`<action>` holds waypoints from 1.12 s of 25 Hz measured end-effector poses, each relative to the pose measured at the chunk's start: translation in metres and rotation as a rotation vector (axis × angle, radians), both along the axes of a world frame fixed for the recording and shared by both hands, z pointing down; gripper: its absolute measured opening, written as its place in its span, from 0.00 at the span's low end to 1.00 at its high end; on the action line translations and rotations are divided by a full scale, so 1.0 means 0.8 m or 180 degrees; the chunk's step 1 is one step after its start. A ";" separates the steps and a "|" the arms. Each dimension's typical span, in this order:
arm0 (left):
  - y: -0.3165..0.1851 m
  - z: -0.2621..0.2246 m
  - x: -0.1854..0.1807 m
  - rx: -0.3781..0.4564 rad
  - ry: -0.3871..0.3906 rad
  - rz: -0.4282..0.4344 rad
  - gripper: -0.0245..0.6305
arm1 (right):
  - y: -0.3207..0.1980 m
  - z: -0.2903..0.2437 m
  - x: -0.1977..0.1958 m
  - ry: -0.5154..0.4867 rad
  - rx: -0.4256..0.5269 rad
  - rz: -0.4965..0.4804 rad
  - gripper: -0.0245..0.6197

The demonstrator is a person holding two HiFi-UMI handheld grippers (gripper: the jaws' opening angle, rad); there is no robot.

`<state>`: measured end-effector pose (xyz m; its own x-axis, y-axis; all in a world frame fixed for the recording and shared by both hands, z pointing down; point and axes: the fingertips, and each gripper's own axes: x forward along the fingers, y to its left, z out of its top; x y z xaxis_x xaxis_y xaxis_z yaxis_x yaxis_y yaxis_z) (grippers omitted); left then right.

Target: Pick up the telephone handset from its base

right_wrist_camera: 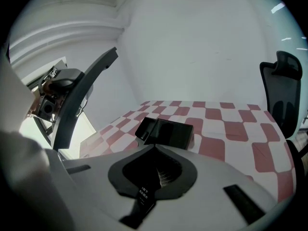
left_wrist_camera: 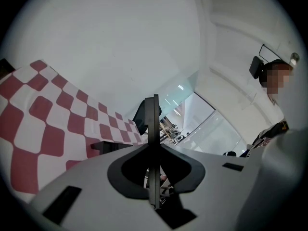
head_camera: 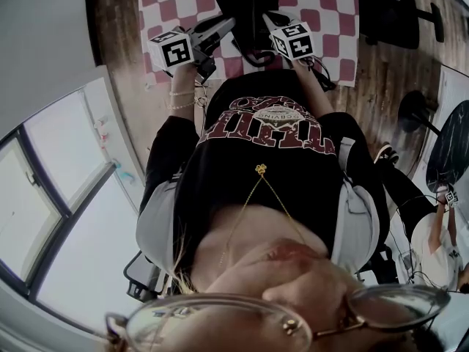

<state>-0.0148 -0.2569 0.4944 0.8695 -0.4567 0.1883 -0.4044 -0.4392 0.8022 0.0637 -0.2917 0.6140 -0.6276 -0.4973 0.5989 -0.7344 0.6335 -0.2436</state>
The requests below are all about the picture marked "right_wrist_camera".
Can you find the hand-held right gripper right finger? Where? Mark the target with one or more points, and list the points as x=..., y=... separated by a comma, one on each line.
x=211, y=177

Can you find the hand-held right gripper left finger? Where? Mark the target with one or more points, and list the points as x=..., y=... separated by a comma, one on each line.
x=96, y=177

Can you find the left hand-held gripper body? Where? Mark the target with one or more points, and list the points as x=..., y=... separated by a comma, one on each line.
x=65, y=77

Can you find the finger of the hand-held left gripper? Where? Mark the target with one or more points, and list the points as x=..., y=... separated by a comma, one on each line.
x=88, y=94

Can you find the person's left forearm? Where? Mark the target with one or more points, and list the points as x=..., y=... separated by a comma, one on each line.
x=35, y=105

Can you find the red white checkered tablecloth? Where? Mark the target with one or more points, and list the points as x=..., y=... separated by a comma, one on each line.
x=240, y=138

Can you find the black mesh office chair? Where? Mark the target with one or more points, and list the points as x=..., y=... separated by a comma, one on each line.
x=281, y=93

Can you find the black camera box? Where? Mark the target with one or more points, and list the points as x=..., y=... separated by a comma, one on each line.
x=49, y=108

